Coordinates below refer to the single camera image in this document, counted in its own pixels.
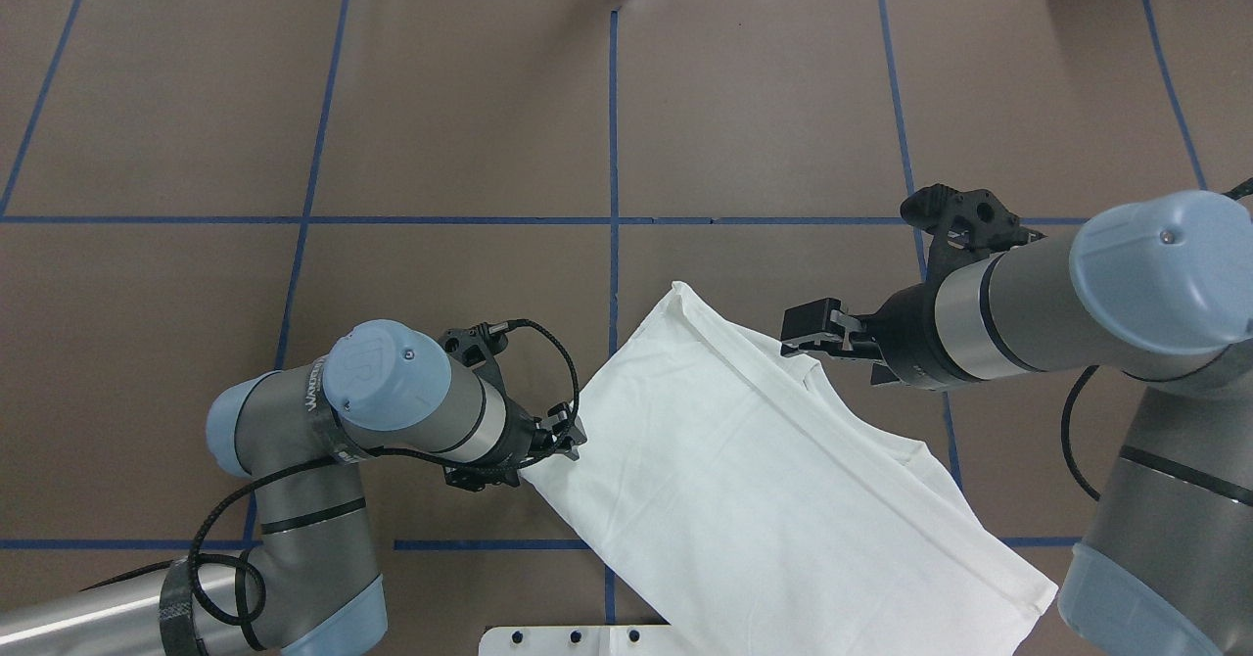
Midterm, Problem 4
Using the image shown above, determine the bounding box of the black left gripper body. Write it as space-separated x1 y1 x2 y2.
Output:
439 324 556 492

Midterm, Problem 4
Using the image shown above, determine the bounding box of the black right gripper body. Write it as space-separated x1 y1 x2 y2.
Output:
862 183 1044 391

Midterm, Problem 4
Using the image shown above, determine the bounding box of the white long-sleeve printed shirt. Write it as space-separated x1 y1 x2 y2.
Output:
525 280 1059 655

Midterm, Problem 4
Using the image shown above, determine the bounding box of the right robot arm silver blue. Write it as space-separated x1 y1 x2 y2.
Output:
781 180 1252 655

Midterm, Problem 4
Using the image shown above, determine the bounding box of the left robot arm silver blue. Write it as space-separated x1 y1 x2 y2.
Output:
3 318 586 655

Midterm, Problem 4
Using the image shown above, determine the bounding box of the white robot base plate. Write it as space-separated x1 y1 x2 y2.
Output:
477 625 688 655

